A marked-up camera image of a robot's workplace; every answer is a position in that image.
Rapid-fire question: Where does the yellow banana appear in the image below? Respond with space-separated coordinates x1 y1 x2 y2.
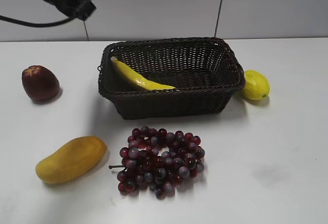
110 56 175 91

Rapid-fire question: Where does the dark brown wicker basket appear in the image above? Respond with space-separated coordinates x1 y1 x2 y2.
98 37 245 119

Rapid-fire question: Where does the dark red apple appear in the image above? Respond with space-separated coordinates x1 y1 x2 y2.
22 65 60 102

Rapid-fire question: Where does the yellow mango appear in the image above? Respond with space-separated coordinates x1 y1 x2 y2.
35 136 107 184

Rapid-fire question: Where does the red grape bunch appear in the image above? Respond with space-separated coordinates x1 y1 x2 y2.
109 126 206 199

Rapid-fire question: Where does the yellow lemon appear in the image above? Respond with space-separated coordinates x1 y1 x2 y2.
242 70 270 100

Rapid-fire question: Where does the black cable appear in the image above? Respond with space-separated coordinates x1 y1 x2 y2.
0 0 94 28

